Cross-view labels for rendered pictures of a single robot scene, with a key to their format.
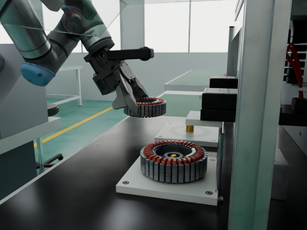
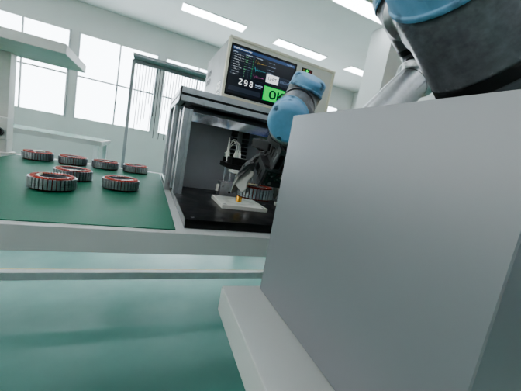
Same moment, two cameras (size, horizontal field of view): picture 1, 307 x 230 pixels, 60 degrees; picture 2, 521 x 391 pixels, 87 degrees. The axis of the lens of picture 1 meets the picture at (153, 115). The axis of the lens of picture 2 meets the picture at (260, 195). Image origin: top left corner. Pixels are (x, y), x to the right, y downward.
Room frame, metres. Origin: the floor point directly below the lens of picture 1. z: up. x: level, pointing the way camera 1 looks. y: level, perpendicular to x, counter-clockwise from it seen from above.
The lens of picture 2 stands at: (1.16, 0.66, 0.95)
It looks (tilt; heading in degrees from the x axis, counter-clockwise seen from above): 8 degrees down; 232
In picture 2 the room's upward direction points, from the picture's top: 11 degrees clockwise
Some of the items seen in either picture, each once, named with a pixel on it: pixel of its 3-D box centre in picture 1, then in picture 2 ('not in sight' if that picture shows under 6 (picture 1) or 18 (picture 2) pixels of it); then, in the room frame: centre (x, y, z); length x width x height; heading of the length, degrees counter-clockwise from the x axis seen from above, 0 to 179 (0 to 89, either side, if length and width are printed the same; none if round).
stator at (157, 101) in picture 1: (145, 106); (253, 191); (0.69, 0.02, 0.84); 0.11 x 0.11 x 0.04
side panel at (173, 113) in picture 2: not in sight; (170, 147); (0.75, -0.53, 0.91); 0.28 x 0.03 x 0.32; 76
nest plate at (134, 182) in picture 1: (173, 173); not in sight; (0.42, -0.03, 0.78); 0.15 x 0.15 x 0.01; 76
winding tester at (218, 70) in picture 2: not in sight; (262, 90); (0.45, -0.37, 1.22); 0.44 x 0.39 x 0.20; 166
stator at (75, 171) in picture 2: not in sight; (73, 173); (1.09, -0.46, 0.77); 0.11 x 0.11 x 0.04
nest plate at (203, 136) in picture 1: (189, 133); (238, 202); (0.66, -0.09, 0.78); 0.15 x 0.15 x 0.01; 76
